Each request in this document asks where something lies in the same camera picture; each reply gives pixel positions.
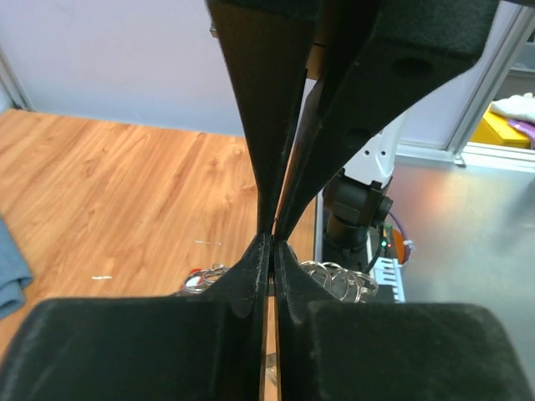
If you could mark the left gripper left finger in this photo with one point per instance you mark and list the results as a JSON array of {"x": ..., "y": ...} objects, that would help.
[{"x": 209, "y": 346}]

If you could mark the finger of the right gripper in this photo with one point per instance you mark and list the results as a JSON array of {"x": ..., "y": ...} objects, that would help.
[
  {"x": 385, "y": 57},
  {"x": 266, "y": 45}
]

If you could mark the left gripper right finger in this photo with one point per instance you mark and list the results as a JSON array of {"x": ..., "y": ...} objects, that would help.
[{"x": 333, "y": 350}]

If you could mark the metal disc with keyrings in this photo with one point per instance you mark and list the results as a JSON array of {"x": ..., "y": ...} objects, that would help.
[{"x": 343, "y": 284}]

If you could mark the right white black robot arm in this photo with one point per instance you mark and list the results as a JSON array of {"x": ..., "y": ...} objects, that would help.
[{"x": 315, "y": 83}]

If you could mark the yellow plastic bin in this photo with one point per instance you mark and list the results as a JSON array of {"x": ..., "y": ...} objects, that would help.
[{"x": 495, "y": 130}]

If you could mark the folded blue cloth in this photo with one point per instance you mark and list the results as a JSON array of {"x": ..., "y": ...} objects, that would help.
[{"x": 15, "y": 274}]

